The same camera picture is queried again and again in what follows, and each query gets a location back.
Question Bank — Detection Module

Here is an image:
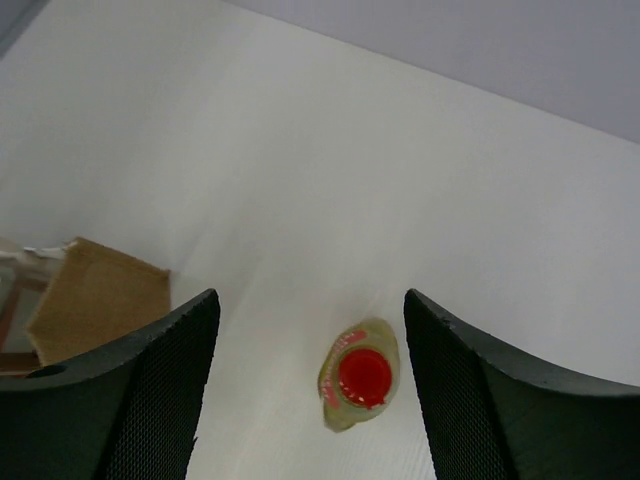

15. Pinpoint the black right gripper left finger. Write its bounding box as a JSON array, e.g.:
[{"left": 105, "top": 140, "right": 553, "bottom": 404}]
[{"left": 1, "top": 289, "right": 220, "bottom": 479}]

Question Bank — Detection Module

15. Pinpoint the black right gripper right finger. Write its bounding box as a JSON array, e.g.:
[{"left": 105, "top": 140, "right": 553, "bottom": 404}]
[{"left": 403, "top": 289, "right": 639, "bottom": 480}]

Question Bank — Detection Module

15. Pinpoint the burlap canvas bag cat print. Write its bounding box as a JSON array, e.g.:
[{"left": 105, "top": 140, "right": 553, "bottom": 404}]
[{"left": 1, "top": 237, "right": 171, "bottom": 377}]

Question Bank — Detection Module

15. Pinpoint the yellow bottle red cap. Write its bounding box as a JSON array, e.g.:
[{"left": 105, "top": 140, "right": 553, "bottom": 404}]
[{"left": 317, "top": 317, "right": 401, "bottom": 433}]

